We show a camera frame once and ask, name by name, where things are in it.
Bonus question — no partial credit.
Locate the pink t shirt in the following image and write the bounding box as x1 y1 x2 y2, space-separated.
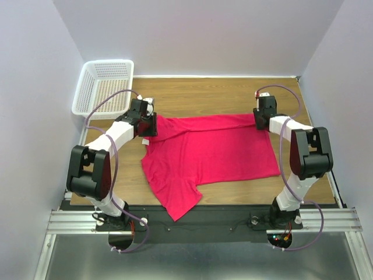
141 114 280 221

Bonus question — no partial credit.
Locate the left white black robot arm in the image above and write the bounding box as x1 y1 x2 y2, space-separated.
66 98 157 230

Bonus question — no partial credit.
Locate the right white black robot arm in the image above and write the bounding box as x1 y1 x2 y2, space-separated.
253 93 333 228

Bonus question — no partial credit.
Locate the white plastic basket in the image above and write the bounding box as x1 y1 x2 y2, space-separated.
72 59 134 120

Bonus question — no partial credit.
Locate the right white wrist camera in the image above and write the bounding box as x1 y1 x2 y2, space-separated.
255 91 270 100

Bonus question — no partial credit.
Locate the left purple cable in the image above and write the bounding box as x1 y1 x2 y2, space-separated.
84 89 150 254

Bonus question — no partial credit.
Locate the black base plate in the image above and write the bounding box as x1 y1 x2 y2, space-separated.
92 205 302 249

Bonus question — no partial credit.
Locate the aluminium frame rail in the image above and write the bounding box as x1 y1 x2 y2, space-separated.
35 182 369 279

